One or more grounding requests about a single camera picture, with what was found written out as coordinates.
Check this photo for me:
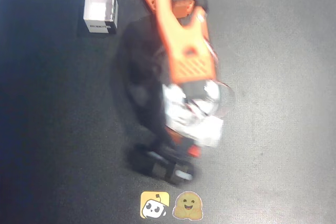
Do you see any red cube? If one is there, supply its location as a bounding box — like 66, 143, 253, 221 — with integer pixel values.
187, 144, 202, 158

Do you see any white cardboard box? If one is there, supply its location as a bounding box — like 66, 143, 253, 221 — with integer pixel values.
83, 0, 119, 35

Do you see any hugging face emoji sticker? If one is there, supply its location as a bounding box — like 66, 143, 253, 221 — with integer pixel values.
172, 191, 204, 221

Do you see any yellow robot face sticker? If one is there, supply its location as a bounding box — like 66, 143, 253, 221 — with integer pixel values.
140, 191, 170, 219

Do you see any black table mat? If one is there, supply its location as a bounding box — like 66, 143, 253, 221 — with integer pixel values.
0, 0, 336, 224

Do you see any black gripper-mounted camera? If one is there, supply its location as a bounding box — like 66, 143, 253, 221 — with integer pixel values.
128, 141, 196, 187

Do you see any white wrist cable loop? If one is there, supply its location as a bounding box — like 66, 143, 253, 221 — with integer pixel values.
207, 80, 236, 119

